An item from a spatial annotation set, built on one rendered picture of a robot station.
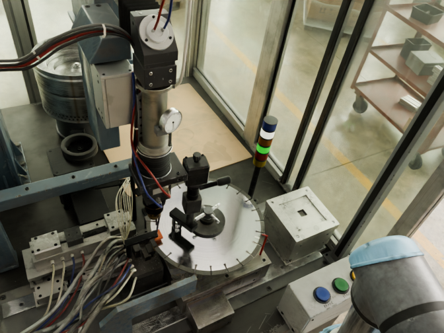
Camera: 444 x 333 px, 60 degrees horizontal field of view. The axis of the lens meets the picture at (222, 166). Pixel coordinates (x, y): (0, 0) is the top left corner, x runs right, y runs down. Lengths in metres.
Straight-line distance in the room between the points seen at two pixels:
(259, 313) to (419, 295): 0.69
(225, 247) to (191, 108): 0.93
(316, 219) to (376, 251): 0.65
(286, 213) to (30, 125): 1.14
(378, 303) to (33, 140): 1.45
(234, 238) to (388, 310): 0.58
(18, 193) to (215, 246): 0.55
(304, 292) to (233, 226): 0.27
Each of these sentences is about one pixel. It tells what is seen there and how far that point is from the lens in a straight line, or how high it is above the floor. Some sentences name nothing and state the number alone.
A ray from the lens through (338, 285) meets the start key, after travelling 1.20.
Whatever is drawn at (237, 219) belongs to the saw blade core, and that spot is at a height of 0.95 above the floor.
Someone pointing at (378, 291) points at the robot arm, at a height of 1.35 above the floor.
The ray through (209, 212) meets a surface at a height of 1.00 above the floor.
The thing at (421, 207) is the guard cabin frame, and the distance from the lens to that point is 1.12.
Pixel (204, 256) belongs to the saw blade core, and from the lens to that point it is 1.09.
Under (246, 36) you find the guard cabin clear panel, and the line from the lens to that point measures 1.64.
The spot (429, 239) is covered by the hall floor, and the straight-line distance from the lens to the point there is 2.81.
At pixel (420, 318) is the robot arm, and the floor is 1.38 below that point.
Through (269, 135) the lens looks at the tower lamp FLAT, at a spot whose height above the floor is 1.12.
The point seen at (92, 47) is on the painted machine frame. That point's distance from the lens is 0.78.
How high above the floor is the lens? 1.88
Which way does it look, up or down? 45 degrees down
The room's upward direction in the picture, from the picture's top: 10 degrees clockwise
